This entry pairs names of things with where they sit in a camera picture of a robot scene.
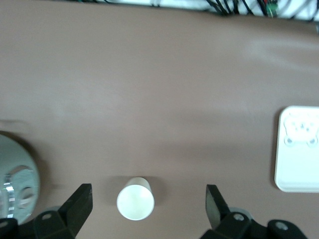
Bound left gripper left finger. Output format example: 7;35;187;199
0;183;94;239

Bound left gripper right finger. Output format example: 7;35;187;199
200;184;308;239

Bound white IKEA cup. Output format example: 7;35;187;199
116;176;156;221

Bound grey pot with glass lid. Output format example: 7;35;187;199
0;130;41;224

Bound cream bear print tray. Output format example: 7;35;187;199
274;105;319;193

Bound green circuit board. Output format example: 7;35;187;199
266;0;279;17

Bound black cable bundle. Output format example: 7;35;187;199
74;0;319;22

